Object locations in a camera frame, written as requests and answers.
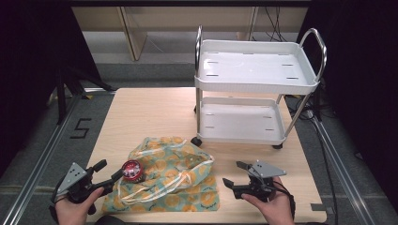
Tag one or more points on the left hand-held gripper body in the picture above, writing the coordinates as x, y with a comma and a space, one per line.
75, 179

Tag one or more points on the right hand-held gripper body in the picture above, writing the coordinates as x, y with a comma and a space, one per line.
266, 170

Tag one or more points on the red round can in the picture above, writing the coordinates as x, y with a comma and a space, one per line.
132, 170

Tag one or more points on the white two-tier cart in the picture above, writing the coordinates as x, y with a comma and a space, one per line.
250, 67

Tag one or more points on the person's left hand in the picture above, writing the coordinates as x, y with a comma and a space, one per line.
75, 214

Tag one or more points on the person's right hand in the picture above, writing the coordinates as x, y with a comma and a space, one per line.
278, 207

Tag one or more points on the grey tape piece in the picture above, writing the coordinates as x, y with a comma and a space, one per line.
317, 206

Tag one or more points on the black metal stand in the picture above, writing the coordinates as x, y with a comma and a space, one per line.
61, 93

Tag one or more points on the black curtain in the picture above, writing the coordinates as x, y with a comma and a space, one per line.
28, 62
363, 78

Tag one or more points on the beige wooden cabinet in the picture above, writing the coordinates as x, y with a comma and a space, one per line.
134, 34

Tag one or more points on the metal floor rail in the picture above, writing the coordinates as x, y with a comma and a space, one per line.
341, 168
34, 175

